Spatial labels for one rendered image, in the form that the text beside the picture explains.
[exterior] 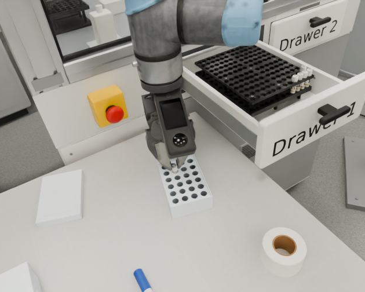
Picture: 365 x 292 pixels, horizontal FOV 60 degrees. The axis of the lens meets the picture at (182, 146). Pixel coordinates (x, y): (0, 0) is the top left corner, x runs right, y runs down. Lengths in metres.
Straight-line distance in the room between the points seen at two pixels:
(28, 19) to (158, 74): 0.28
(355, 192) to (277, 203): 1.11
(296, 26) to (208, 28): 0.59
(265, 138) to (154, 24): 0.28
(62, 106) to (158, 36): 0.34
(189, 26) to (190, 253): 0.38
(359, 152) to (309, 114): 1.32
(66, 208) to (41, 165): 1.38
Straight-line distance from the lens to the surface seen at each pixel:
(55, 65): 0.71
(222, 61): 0.83
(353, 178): 1.81
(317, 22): 1.03
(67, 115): 0.76
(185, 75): 0.80
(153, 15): 0.47
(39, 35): 0.69
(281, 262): 0.55
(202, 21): 0.45
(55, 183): 0.75
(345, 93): 0.71
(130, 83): 0.78
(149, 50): 0.49
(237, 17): 0.45
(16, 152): 2.24
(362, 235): 1.65
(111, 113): 0.70
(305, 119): 0.65
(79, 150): 0.82
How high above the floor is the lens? 1.28
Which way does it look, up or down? 42 degrees down
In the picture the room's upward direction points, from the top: 6 degrees counter-clockwise
